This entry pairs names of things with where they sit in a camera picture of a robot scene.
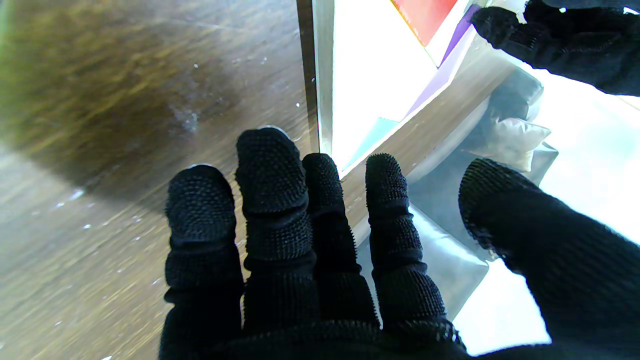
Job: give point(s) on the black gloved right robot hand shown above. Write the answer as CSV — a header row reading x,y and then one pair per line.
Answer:
x,y
280,280

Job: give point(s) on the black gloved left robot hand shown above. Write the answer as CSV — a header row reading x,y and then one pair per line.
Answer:
x,y
575,45

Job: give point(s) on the purple tangram triangle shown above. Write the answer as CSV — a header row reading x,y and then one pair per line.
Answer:
x,y
440,75

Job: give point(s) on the large red tangram triangle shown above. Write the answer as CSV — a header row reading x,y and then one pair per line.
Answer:
x,y
425,17

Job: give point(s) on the small blue tangram triangle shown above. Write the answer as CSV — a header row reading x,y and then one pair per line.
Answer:
x,y
370,140

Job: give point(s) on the light wooden square tray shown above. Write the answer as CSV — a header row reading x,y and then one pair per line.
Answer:
x,y
325,75

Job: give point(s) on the white crumpled backdrop sheet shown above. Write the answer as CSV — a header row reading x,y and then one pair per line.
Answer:
x,y
590,165

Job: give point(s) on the dark brown leather sofa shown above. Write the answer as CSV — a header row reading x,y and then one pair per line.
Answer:
x,y
450,200

